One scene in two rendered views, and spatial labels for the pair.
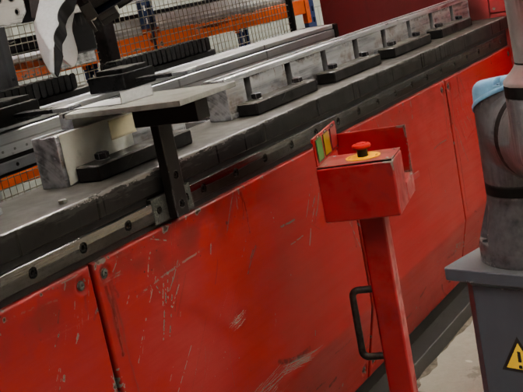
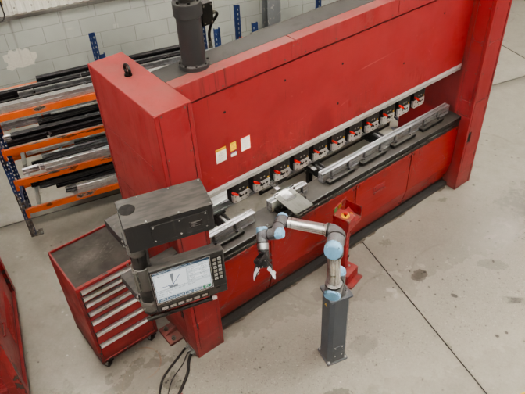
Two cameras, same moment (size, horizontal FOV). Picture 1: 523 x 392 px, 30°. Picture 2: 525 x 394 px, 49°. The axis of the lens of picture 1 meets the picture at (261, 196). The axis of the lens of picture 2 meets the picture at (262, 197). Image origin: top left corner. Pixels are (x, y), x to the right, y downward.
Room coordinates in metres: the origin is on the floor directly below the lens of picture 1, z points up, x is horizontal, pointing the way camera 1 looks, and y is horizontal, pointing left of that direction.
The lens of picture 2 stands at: (-1.57, -0.84, 4.02)
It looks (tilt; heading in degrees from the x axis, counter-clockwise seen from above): 40 degrees down; 21
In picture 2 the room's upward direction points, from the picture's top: 3 degrees counter-clockwise
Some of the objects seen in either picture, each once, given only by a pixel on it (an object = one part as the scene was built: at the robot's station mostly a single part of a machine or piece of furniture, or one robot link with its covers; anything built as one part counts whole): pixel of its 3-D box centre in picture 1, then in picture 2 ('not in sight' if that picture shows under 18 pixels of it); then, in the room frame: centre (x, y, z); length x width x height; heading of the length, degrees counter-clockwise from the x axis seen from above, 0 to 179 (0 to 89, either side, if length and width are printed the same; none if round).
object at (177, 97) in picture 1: (150, 100); (294, 201); (1.79, 0.17, 1.00); 0.26 x 0.18 x 0.01; 57
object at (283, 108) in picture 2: not in sight; (344, 83); (2.42, -0.06, 1.74); 3.00 x 0.08 x 0.80; 147
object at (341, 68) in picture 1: (349, 68); (373, 156); (2.68, -0.31, 0.89); 0.30 x 0.05 x 0.03; 147
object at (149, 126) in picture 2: not in sight; (164, 220); (1.15, 0.97, 1.15); 0.85 x 0.25 x 2.30; 57
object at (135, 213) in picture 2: not in sight; (173, 256); (0.52, 0.54, 1.53); 0.51 x 0.25 x 0.85; 131
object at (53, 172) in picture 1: (115, 138); (287, 195); (1.92, 0.26, 0.92); 0.39 x 0.06 x 0.10; 147
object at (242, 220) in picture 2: not in sight; (227, 229); (1.41, 0.59, 0.92); 0.50 x 0.06 x 0.10; 147
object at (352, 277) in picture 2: not in sight; (345, 272); (2.01, -0.26, 0.06); 0.25 x 0.20 x 0.12; 70
